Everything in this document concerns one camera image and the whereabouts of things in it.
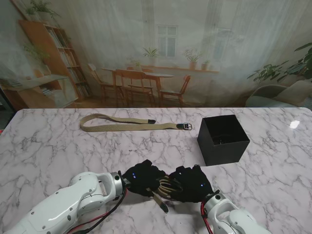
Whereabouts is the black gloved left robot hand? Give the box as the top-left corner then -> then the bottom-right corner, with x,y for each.
121,159 -> 166,198

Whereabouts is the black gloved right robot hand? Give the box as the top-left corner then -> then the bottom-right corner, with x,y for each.
168,165 -> 213,203

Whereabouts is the beige woven belt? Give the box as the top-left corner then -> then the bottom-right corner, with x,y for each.
152,174 -> 183,214

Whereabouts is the black square storage box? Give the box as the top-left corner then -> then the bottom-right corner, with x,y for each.
196,114 -> 251,167

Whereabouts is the beige woven belt looped end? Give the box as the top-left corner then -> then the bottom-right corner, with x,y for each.
79,113 -> 195,132

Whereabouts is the printed room scene backdrop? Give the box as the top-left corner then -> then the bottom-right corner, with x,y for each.
0,0 -> 312,109

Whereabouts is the right arm red black cable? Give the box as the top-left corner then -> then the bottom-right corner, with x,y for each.
201,202 -> 215,234

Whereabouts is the arm red black cable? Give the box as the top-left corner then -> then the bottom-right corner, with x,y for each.
201,202 -> 215,234
65,187 -> 128,234

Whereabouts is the left arm red black cable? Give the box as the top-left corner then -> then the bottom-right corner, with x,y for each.
65,187 -> 128,234

